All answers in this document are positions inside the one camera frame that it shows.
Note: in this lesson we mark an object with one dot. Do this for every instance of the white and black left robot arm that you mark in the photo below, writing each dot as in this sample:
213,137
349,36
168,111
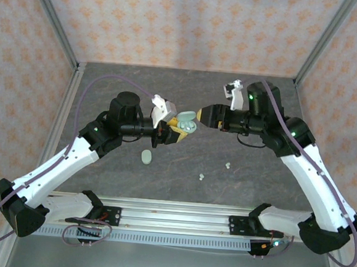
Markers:
58,164

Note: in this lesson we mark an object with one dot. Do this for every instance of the mint green earbud charging case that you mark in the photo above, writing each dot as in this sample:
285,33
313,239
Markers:
187,115
146,157

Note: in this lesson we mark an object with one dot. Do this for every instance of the aluminium corner post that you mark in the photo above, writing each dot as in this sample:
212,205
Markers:
326,43
54,21

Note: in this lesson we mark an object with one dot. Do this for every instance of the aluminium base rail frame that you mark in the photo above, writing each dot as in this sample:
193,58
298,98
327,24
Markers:
174,220

